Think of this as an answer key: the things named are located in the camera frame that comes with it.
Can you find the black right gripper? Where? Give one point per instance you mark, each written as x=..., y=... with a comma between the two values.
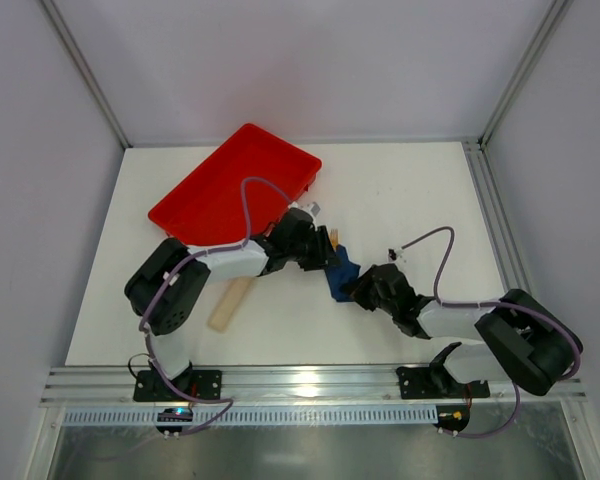
x=368, y=289

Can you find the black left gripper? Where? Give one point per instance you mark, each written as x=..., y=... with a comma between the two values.
x=323, y=246

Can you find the dark blue paper napkin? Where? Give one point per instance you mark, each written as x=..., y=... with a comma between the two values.
x=343, y=273

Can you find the orange plastic fork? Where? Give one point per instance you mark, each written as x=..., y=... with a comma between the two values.
x=334, y=238

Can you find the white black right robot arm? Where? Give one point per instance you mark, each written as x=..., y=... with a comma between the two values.
x=513, y=338

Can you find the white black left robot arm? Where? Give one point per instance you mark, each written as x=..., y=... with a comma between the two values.
x=165, y=289

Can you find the red plastic tray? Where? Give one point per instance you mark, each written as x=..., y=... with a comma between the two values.
x=205, y=208

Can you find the right black controller board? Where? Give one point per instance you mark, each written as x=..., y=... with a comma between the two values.
x=452, y=417

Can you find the black controller board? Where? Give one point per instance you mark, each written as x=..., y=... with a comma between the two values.
x=173, y=421
x=452, y=417

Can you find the left black controller board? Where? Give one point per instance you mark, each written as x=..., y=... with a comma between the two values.
x=173, y=421

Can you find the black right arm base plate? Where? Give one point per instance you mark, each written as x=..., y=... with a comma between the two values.
x=436, y=383

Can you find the aluminium front rail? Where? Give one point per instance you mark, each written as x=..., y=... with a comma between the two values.
x=260, y=385

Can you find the aluminium rail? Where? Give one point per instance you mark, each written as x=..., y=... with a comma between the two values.
x=260, y=385
x=507, y=255

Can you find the aluminium right side rail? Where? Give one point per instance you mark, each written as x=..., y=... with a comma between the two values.
x=507, y=255

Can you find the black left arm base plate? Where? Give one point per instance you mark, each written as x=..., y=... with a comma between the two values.
x=201, y=384

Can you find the aluminium left corner post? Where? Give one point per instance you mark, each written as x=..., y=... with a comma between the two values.
x=71, y=47

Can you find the aluminium corner post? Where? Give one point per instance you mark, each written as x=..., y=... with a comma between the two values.
x=538, y=43
x=71, y=47

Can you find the white slotted cable duct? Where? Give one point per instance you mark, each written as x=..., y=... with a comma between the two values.
x=275, y=415

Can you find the aluminium right corner post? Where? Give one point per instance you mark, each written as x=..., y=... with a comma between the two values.
x=538, y=43

